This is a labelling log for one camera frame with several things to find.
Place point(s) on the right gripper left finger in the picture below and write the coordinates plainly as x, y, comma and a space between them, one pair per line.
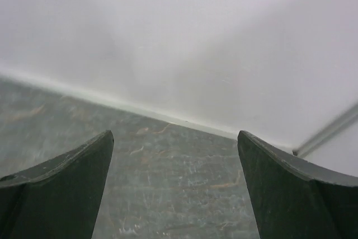
58, 198

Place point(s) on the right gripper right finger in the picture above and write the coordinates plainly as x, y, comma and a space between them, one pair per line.
293, 198

